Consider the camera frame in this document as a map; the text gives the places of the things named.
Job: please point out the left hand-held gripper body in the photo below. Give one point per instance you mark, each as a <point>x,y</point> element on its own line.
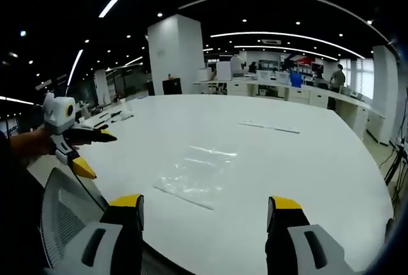
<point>57,114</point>

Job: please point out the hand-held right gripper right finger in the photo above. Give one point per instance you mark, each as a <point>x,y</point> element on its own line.
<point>306,246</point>

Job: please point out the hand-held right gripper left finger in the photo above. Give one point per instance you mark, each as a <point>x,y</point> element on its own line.
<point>105,243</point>

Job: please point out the clear resealable plastic bag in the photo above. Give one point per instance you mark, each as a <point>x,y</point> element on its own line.
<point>197,176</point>

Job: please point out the crumpled clear plastic bag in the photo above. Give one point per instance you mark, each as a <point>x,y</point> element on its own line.
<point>122,112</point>

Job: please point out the person's left hand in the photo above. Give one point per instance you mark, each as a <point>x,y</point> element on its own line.
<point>35,142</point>

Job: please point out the grey mesh office chair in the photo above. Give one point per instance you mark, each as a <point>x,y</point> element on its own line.
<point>67,211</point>

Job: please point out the black box cabinet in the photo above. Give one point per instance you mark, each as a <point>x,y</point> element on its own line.
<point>172,86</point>

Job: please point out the white square pillar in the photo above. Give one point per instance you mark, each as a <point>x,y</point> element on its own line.
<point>175,55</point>

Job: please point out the long white counter desk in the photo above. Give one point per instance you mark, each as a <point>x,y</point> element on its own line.
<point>318,96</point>

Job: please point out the blue box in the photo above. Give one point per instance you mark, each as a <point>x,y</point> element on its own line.
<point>295,80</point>

